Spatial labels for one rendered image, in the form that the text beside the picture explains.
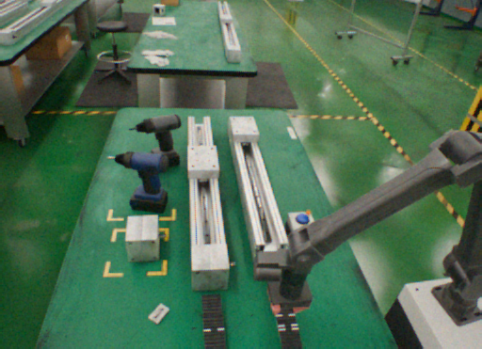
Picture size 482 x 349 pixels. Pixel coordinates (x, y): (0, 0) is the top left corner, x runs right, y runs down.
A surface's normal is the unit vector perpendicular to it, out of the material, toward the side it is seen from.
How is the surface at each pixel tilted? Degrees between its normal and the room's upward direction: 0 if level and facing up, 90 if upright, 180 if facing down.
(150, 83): 90
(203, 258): 0
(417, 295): 5
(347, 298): 0
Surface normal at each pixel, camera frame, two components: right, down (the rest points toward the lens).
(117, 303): 0.08, -0.81
